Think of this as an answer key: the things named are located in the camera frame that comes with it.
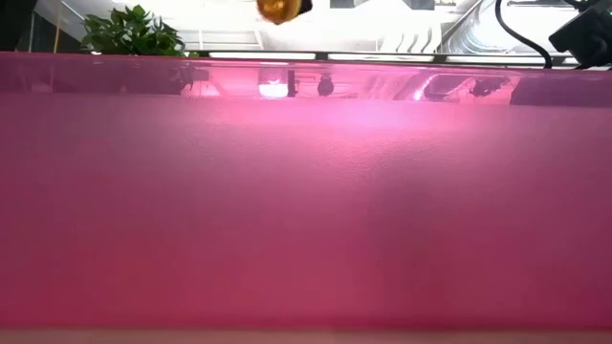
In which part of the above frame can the amber pill bottle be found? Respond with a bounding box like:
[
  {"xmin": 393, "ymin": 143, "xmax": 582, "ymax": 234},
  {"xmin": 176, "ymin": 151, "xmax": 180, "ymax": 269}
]
[{"xmin": 255, "ymin": 0, "xmax": 303, "ymax": 26}]

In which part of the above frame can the pink translucent plastic basket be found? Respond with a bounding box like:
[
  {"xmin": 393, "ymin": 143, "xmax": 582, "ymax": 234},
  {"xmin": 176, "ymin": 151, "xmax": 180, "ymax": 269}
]
[{"xmin": 0, "ymin": 51, "xmax": 612, "ymax": 332}]

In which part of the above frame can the green leafy potted plant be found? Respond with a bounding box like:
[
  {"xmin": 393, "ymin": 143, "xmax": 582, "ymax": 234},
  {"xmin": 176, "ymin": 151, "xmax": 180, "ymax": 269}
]
[{"xmin": 79, "ymin": 4, "xmax": 188, "ymax": 57}]

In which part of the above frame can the thin yellow stick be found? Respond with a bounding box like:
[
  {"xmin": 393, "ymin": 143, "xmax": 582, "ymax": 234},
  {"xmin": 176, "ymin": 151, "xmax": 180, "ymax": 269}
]
[{"xmin": 52, "ymin": 13, "xmax": 64, "ymax": 54}]

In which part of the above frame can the black horizontal window rail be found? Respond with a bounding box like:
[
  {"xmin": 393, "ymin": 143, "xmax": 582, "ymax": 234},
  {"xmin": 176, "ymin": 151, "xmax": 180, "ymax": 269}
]
[{"xmin": 186, "ymin": 49, "xmax": 579, "ymax": 66}]

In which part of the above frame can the silver ribbed duct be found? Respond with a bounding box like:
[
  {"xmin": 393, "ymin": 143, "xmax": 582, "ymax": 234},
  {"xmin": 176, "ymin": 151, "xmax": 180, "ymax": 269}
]
[{"xmin": 442, "ymin": 0, "xmax": 498, "ymax": 54}]

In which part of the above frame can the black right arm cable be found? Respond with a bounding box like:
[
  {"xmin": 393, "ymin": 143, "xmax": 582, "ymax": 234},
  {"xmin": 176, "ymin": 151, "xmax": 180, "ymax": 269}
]
[{"xmin": 494, "ymin": 0, "xmax": 555, "ymax": 70}]

